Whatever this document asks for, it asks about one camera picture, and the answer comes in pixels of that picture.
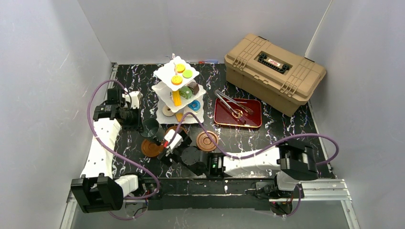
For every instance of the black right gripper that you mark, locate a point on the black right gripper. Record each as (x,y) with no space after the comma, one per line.
(169,150)

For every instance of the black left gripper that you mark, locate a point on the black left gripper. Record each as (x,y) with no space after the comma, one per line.
(103,110)

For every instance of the dark green cup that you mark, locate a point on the dark green cup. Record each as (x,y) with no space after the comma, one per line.
(152,131)

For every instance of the brown round wooden lid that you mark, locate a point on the brown round wooden lid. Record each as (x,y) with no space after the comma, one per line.
(151,149)

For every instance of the chocolate sprinkled donut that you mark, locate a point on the chocolate sprinkled donut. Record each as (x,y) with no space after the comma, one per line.
(167,111)

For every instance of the white triangle cake slice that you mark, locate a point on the white triangle cake slice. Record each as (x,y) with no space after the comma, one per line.
(188,112)

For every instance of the yellow decorated cake slice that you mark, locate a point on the yellow decorated cake slice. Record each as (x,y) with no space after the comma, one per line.
(176,98)

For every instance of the white three-tier cake stand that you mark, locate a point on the white three-tier cake stand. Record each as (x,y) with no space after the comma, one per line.
(164,88)

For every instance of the blue sprinkled donut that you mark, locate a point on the blue sprinkled donut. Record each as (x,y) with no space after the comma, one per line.
(195,105)

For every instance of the green swirl roll cake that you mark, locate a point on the green swirl roll cake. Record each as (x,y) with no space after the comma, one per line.
(185,92)

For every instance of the chocolate swirl roll cake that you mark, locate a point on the chocolate swirl roll cake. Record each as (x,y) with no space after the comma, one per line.
(194,87)

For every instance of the green round macaron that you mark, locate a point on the green round macaron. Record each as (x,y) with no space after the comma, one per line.
(187,74)

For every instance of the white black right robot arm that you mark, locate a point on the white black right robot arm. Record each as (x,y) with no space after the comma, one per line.
(293,161)

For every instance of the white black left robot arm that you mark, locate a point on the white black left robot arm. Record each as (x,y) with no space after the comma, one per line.
(96,190)

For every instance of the red dessert tray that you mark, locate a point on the red dessert tray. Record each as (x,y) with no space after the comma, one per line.
(225,117)

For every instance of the red blue screwdriver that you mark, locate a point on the red blue screwdriver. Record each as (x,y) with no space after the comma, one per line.
(208,62)

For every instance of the tan plastic toolbox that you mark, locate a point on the tan plastic toolbox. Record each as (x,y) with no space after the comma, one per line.
(281,79)

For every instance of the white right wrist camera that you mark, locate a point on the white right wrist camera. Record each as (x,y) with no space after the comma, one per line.
(172,140)

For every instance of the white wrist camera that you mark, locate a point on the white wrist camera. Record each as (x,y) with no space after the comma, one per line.
(172,140)
(133,99)

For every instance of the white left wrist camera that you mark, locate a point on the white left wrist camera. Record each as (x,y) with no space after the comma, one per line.
(133,99)

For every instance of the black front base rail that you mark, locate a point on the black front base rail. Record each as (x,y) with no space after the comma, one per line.
(201,193)

